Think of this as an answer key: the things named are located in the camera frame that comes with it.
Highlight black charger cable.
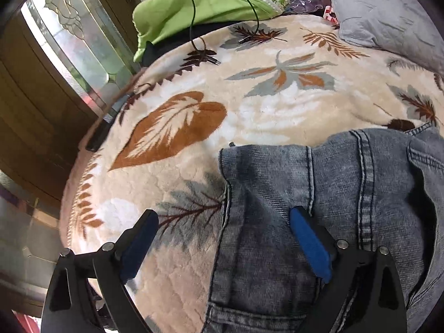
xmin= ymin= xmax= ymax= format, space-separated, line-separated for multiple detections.
xmin=175 ymin=0 xmax=261 ymax=55

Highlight black smartphone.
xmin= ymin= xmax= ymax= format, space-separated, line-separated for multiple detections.
xmin=85 ymin=92 xmax=134 ymax=153

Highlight purple patterned cloth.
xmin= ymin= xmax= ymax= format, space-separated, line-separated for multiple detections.
xmin=284 ymin=0 xmax=331 ymax=16

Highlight leaf pattern bed blanket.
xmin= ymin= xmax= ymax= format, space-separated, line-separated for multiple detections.
xmin=61 ymin=16 xmax=443 ymax=332

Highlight grey quilted pillow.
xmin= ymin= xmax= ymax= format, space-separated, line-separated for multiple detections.
xmin=331 ymin=0 xmax=443 ymax=74

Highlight green patterned quilt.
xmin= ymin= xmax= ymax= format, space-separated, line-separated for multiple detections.
xmin=132 ymin=0 xmax=290 ymax=62

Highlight grey denim jeans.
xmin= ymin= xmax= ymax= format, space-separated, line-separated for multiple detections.
xmin=203 ymin=123 xmax=443 ymax=332

